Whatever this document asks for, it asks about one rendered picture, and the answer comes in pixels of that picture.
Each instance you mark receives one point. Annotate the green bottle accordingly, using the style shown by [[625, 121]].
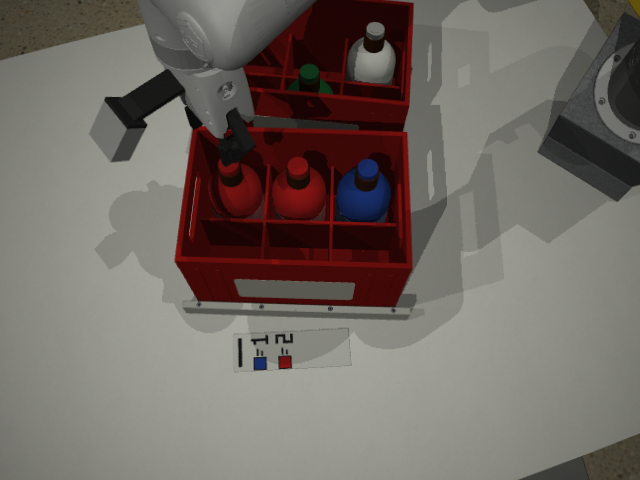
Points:
[[309, 80]]

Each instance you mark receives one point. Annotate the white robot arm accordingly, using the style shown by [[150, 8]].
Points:
[[228, 34]]

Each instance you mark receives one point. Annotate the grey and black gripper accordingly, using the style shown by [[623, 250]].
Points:
[[219, 99]]

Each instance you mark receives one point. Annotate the white paper pick list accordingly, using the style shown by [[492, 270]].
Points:
[[291, 350]]

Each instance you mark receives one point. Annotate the red crate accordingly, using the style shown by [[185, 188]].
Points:
[[320, 36], [220, 259]]

